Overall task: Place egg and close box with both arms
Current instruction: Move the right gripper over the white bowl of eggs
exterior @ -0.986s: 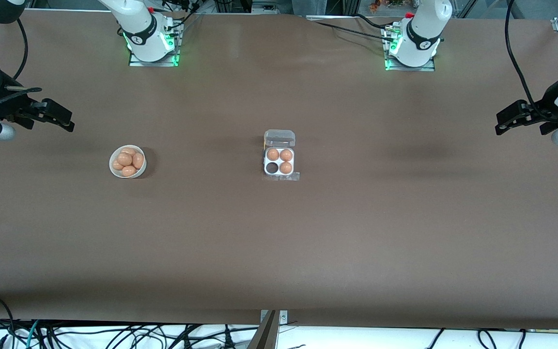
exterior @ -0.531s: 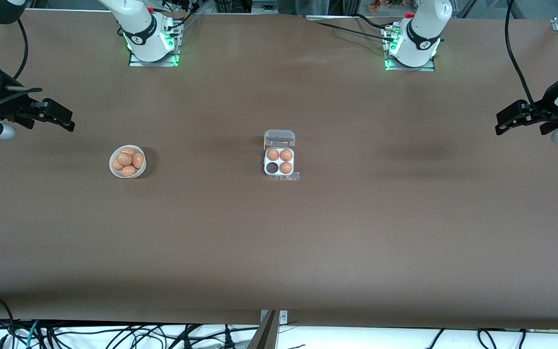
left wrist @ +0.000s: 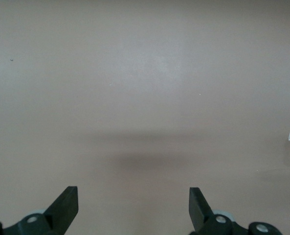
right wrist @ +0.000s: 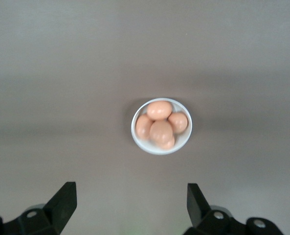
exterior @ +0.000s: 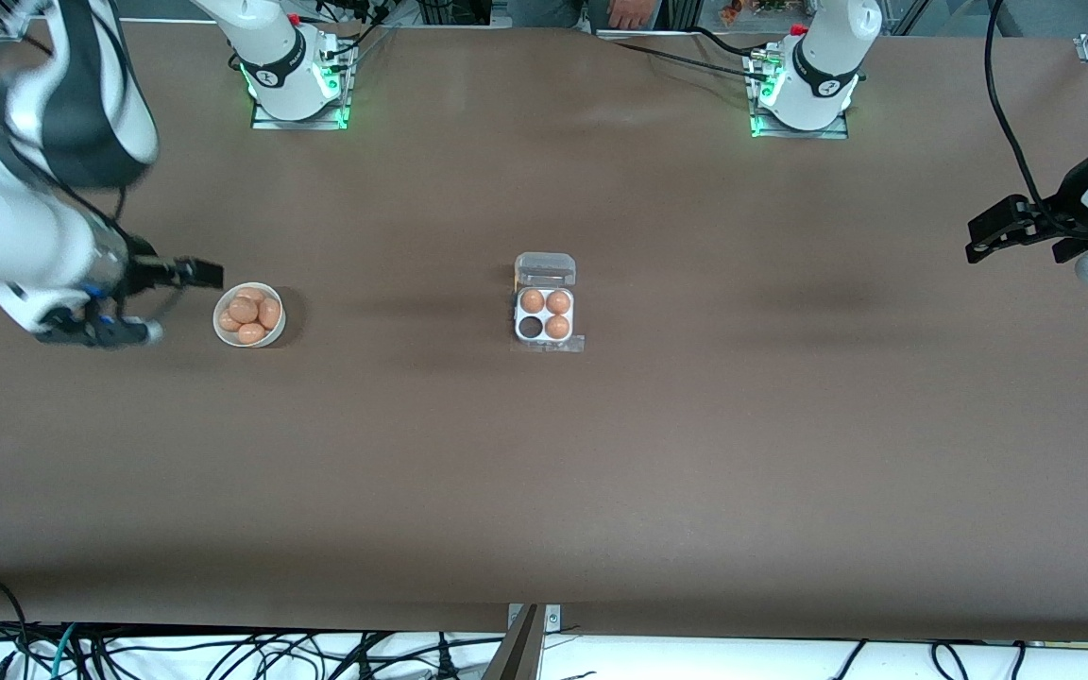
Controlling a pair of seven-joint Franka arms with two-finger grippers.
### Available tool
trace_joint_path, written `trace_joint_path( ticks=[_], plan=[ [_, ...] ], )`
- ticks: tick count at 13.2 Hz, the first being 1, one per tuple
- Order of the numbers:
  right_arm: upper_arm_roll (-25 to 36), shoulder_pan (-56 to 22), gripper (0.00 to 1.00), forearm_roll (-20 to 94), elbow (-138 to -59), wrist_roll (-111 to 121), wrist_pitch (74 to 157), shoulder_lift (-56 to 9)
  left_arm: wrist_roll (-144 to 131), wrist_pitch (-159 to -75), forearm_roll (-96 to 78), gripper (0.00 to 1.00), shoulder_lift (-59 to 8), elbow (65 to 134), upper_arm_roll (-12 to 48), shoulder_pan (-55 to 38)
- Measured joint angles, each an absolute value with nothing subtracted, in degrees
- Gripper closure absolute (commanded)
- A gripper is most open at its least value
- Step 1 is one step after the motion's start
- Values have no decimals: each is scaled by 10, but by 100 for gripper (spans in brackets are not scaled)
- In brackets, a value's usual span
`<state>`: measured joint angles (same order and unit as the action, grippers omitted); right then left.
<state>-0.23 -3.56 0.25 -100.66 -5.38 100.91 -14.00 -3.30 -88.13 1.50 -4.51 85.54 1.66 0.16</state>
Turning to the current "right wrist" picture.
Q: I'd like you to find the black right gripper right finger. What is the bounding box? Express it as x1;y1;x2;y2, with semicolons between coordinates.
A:
183;183;285;235

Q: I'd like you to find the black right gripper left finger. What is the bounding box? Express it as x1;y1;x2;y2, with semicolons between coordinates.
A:
0;181;77;235

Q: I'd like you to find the brown egg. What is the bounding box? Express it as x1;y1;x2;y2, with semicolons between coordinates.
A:
135;114;155;141
159;137;176;150
146;100;173;121
168;112;189;134
149;119;174;144

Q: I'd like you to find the white round bowl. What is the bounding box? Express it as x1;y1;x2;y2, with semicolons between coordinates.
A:
131;97;193;156

